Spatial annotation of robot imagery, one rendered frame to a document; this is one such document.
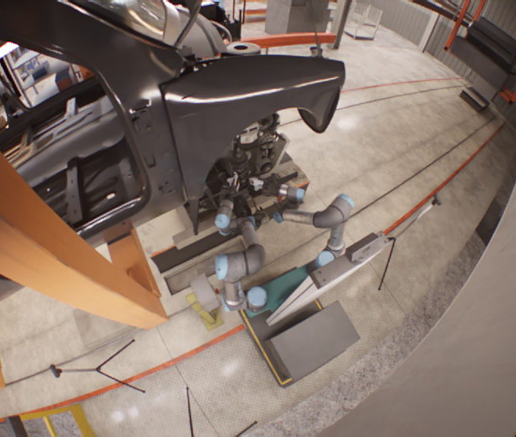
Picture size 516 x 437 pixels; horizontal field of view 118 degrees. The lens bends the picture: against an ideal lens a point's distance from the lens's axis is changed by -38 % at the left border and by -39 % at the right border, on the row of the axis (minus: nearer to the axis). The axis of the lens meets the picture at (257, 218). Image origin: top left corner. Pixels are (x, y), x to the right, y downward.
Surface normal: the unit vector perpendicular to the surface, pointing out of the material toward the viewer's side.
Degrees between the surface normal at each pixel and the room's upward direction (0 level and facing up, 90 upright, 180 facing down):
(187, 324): 0
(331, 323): 0
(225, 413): 0
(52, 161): 74
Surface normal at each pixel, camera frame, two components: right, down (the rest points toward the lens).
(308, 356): 0.07, -0.49
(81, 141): 0.50, 0.62
